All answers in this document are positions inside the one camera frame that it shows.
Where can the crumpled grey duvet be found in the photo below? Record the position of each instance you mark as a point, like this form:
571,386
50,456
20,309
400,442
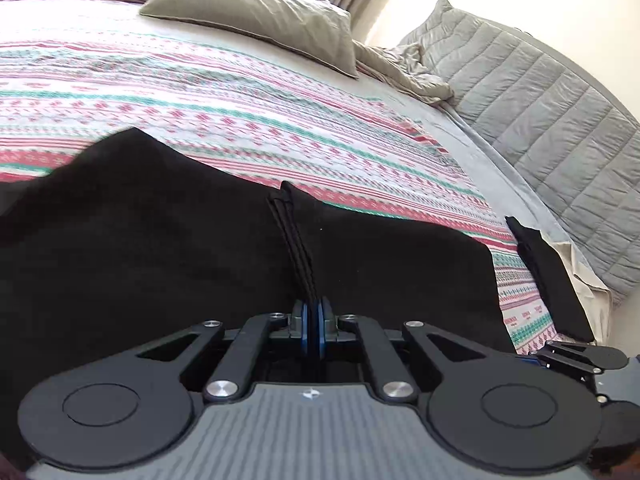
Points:
410,70

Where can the black pants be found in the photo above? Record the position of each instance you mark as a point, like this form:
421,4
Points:
150,260

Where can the grey pillow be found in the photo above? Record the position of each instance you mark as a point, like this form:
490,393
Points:
260,15

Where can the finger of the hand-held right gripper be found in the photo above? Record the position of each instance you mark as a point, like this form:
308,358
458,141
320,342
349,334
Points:
585,357

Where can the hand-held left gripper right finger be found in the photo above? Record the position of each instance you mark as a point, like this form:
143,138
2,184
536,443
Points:
324,327

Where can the red green patterned blanket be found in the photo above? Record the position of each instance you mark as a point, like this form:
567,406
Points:
225,110

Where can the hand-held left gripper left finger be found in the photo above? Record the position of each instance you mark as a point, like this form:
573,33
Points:
299,327

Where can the grey quilted headboard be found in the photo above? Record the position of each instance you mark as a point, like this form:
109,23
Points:
540,110

